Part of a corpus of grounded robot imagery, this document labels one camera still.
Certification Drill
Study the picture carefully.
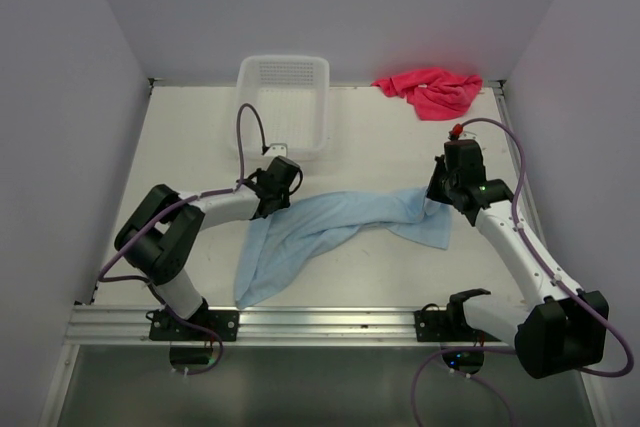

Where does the light blue towel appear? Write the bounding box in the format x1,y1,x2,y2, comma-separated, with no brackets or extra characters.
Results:
233,187,452,309

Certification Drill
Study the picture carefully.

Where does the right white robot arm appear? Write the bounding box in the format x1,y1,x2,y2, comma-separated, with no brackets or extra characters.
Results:
427,140,609,379

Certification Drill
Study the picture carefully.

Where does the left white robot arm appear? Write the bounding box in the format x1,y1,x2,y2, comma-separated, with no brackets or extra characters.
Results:
114,156,303,340

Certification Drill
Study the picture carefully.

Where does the pink towel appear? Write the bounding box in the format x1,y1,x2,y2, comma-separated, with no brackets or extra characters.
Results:
371,67,483,121

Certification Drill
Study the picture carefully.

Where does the white plastic basket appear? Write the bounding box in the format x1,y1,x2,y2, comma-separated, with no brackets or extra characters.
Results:
229,55,330,162

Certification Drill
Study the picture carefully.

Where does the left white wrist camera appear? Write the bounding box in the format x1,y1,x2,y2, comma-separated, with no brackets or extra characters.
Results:
263,143,288,158

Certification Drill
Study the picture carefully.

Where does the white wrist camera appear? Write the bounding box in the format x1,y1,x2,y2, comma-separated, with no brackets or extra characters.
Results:
263,143,288,158
448,124,477,141

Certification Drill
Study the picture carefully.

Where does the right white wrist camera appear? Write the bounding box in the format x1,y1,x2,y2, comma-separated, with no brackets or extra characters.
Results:
448,124,477,141

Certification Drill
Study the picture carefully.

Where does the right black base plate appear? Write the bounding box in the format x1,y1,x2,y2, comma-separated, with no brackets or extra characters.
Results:
413,303,478,343

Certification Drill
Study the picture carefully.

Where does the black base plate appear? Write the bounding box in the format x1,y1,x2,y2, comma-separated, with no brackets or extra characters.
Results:
413,303,478,343
145,309,240,342

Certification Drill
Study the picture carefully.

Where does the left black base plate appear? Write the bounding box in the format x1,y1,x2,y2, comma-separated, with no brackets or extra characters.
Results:
145,309,240,342

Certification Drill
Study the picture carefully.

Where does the aluminium mounting rail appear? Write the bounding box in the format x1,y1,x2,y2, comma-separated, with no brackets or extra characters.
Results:
64,305,455,347

